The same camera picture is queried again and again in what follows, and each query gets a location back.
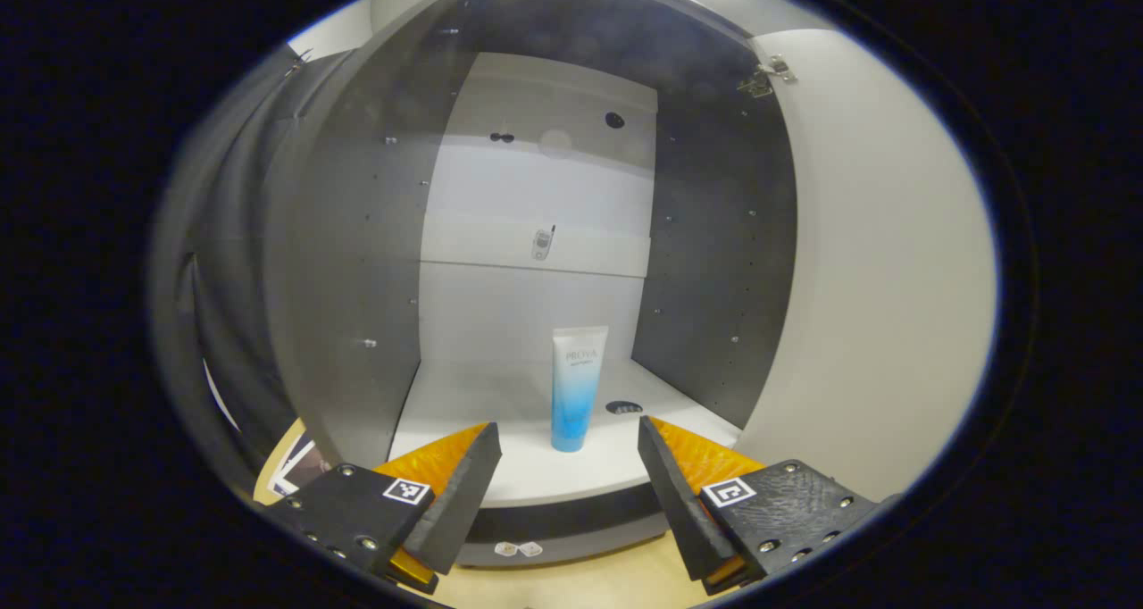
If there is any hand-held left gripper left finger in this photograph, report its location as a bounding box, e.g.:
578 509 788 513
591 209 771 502
266 423 503 592

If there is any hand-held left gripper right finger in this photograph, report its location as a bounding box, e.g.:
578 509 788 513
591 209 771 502
638 417 880 596

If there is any white blue bottle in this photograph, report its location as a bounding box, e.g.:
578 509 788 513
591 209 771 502
550 326 610 454

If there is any black white printed coaster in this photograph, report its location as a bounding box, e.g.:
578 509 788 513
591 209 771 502
266 426 333 498

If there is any dark grey cabinet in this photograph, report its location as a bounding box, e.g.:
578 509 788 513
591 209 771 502
259 0 805 570

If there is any grey cabinet door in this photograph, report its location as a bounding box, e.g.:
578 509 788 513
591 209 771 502
737 29 999 503

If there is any metal door hinge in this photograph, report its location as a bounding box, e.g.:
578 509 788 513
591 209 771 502
737 54 797 99

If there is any black backdrop cloth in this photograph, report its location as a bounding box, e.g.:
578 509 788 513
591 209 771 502
147 46 305 494

